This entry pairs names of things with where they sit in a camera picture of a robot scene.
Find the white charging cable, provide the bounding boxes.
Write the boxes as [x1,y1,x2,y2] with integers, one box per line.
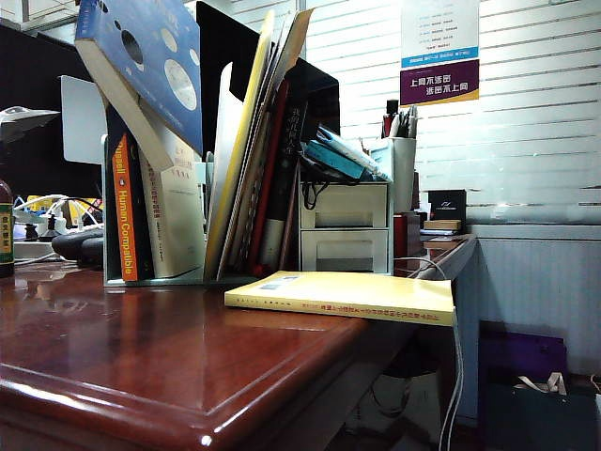
[393,257,465,451]

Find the white paper poster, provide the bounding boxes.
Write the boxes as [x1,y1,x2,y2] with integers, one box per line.
[400,0,481,70]

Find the white paper bag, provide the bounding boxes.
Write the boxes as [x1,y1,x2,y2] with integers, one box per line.
[370,373,442,438]

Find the cream white paperback book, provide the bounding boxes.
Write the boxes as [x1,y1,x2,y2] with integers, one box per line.
[138,112,207,279]

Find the orange spine Human Compatible book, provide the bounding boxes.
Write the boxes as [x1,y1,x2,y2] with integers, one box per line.
[106,105,156,282]

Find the black book with white title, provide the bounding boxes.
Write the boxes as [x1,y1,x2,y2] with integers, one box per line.
[260,70,311,272]

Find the blue book with white circles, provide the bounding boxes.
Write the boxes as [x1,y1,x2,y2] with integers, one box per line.
[73,0,204,173]

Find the white desktop drawer unit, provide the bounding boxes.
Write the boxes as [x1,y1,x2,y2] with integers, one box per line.
[298,180,393,276]

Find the yellow paperback book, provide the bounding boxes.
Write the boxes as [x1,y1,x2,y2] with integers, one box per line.
[223,270,457,328]

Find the pale green book rack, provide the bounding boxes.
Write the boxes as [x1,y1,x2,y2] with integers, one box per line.
[101,133,217,288]

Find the thin red book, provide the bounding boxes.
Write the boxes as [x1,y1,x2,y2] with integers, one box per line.
[248,79,291,276]

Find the white pen holder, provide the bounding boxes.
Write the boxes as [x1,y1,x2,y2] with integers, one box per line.
[390,136,418,215]

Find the white plastic folder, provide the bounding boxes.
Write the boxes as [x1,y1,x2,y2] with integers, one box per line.
[206,62,245,264]

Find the brown bottle with green label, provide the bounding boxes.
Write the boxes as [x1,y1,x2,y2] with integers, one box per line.
[0,178,15,278]

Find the yellow folder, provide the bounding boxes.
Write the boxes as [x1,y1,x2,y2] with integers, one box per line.
[202,8,276,282]

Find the leaning folders and books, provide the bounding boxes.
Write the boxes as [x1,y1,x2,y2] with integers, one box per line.
[234,8,315,269]

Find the teal box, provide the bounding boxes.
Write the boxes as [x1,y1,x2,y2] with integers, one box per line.
[303,139,363,180]

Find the black padded case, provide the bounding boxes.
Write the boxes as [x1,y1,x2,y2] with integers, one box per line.
[51,228,106,268]

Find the purple sign with white text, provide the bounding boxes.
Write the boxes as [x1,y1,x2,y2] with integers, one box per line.
[400,58,481,107]

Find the white power strip with cables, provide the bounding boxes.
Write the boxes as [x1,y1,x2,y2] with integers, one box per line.
[13,194,105,243]

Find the teal books on drawers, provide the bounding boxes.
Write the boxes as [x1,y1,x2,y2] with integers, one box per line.
[315,125,393,183]

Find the black file holder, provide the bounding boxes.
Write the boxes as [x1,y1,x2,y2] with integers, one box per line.
[195,1,341,163]

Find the small black box with logo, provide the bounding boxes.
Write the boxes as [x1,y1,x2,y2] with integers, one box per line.
[427,189,468,222]

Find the small stack of notebooks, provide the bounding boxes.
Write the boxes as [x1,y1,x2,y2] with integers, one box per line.
[422,219,464,236]

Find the black cable bundle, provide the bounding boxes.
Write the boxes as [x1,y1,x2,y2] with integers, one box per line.
[298,157,361,211]

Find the dark green bag beige handles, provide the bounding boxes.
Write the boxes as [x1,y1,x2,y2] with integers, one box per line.
[485,372,601,451]

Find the purple paper bag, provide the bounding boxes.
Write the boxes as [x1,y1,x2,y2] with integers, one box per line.
[483,332,568,384]

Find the dark red box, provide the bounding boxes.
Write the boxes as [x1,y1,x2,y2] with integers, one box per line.
[393,211,423,258]

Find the red marker with black cap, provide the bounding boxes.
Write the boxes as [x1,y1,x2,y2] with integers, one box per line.
[383,99,400,140]

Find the black computer monitor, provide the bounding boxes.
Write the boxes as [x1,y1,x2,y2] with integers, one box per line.
[0,23,109,198]

